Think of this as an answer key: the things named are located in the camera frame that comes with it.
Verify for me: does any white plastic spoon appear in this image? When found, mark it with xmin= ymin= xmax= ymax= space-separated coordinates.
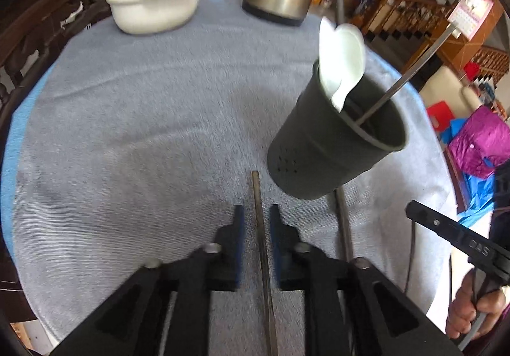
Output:
xmin=330 ymin=24 xmax=366 ymax=112
xmin=319 ymin=17 xmax=342 ymax=98

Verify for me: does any person's right hand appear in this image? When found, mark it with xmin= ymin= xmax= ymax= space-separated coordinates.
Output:
xmin=445 ymin=270 xmax=509 ymax=340

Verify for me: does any purple jacket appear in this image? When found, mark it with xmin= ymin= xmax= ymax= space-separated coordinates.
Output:
xmin=448 ymin=106 xmax=510 ymax=179

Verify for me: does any red plastic stool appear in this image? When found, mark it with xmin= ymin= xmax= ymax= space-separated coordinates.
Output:
xmin=426 ymin=100 xmax=455 ymax=133

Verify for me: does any dark grey utensil holder cup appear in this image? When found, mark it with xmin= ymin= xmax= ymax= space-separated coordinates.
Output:
xmin=267 ymin=62 xmax=407 ymax=200

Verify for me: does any grey table cloth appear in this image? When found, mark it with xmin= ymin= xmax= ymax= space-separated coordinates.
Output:
xmin=2 ymin=0 xmax=495 ymax=356

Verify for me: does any cream armchair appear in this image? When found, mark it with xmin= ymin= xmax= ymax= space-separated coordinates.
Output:
xmin=419 ymin=66 xmax=482 ymax=119

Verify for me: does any wooden stair railing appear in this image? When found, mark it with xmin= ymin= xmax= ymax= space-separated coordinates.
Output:
xmin=352 ymin=0 xmax=452 ymax=41

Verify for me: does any white oval basin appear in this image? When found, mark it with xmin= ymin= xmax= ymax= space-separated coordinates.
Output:
xmin=106 ymin=0 xmax=200 ymax=35

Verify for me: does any dark wooden chair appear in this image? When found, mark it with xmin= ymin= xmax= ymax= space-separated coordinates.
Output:
xmin=1 ymin=0 xmax=112 ymax=134

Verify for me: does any thin black cable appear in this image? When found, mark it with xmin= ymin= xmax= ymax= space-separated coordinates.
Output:
xmin=404 ymin=220 xmax=417 ymax=295

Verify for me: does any wall calendar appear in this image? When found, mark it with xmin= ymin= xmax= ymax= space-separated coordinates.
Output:
xmin=448 ymin=0 xmax=494 ymax=40

